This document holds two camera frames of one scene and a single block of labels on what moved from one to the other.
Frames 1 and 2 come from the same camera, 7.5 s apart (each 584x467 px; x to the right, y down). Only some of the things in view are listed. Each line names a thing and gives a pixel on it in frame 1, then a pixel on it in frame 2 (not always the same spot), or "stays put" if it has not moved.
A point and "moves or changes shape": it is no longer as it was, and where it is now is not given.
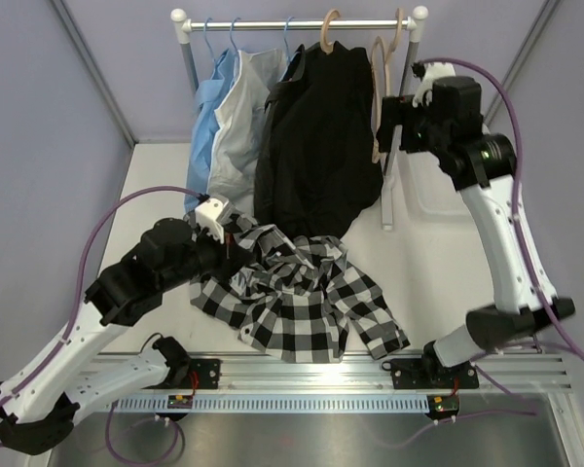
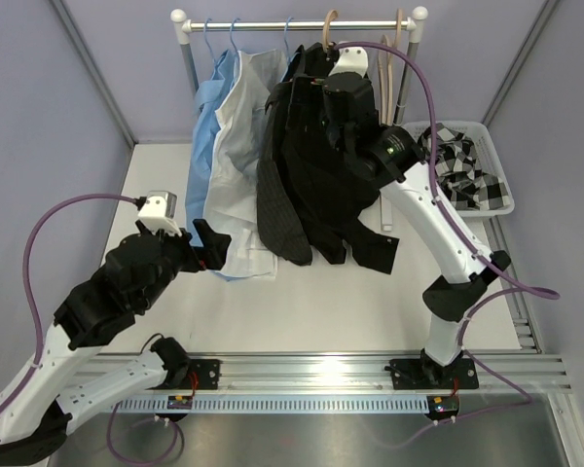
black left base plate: [202, 374] stays put
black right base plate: [426, 374] stays put
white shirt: [233, 162] stays put
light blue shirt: [204, 134] stays put
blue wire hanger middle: [237, 18] stays put
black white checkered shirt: [296, 298] moves or changes shape
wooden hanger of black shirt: [327, 48] stays put
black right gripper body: [419, 134] to [308, 92]
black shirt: [319, 171] moves or changes shape
